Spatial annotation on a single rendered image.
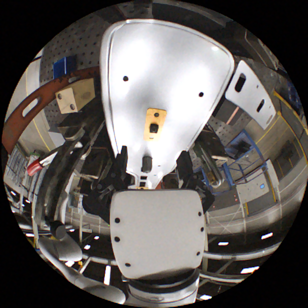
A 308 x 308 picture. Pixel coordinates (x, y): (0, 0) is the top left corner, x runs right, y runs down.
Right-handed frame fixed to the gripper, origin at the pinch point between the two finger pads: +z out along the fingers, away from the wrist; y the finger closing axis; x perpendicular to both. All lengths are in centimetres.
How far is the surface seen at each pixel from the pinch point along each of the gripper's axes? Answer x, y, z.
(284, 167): -13, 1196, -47
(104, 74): 9.9, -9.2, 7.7
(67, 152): 1.7, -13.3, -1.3
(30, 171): 0.4, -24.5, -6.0
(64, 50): 29, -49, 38
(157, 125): 0.9, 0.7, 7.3
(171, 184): -37.8, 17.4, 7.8
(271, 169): -109, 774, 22
